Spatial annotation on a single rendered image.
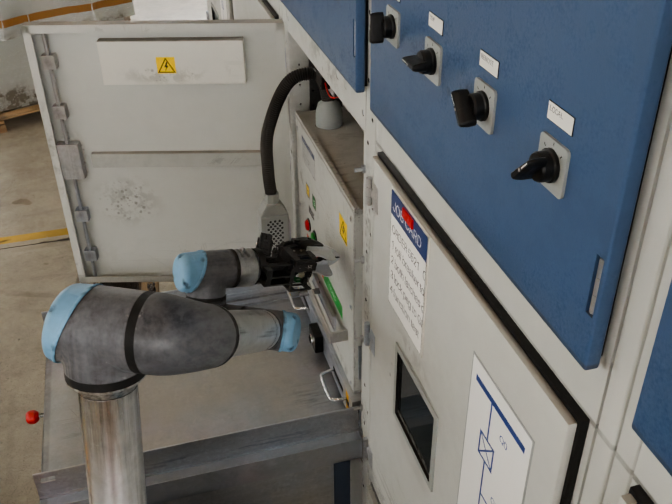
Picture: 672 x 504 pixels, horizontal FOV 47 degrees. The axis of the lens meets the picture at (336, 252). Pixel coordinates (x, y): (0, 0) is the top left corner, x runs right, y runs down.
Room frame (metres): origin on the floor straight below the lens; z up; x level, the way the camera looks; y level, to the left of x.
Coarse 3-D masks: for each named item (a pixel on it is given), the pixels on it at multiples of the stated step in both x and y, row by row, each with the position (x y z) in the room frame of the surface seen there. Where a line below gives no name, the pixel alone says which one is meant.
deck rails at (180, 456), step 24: (240, 288) 1.73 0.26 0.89; (264, 288) 1.75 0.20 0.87; (240, 432) 1.18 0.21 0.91; (264, 432) 1.19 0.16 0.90; (288, 432) 1.20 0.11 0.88; (312, 432) 1.22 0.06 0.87; (336, 432) 1.23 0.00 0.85; (144, 456) 1.12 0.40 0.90; (168, 456) 1.13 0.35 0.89; (192, 456) 1.15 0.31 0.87; (216, 456) 1.16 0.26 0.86; (240, 456) 1.17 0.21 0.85; (72, 480) 1.08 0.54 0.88
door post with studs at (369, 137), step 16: (368, 0) 1.22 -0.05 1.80; (368, 16) 1.22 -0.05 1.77; (368, 32) 1.22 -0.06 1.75; (368, 48) 1.21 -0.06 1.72; (368, 64) 1.21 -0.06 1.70; (368, 80) 1.21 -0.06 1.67; (368, 96) 1.21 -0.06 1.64; (368, 112) 1.21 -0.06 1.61; (368, 128) 1.21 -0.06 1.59; (368, 144) 1.21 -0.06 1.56; (368, 160) 1.21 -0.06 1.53; (368, 208) 1.20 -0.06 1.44; (368, 224) 1.20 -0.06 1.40; (368, 240) 1.20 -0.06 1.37; (368, 256) 1.20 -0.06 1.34; (368, 272) 1.20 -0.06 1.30; (368, 288) 1.20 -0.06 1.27; (368, 304) 1.20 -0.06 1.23; (368, 320) 1.19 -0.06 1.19; (368, 352) 1.19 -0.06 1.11
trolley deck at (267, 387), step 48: (48, 384) 1.40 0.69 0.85; (144, 384) 1.40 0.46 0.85; (192, 384) 1.40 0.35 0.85; (240, 384) 1.40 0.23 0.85; (288, 384) 1.39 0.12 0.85; (336, 384) 1.39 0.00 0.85; (48, 432) 1.25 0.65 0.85; (144, 432) 1.24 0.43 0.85; (192, 432) 1.24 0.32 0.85; (48, 480) 1.11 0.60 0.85; (192, 480) 1.11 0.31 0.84; (240, 480) 1.14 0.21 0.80
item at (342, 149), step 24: (312, 120) 1.70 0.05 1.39; (336, 144) 1.57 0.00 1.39; (360, 144) 1.57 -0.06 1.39; (336, 168) 1.45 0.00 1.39; (360, 192) 1.35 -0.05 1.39; (360, 216) 1.28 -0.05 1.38; (360, 240) 1.28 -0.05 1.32; (360, 264) 1.28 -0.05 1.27; (360, 288) 1.28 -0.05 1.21; (360, 312) 1.28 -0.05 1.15; (360, 384) 1.28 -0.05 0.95
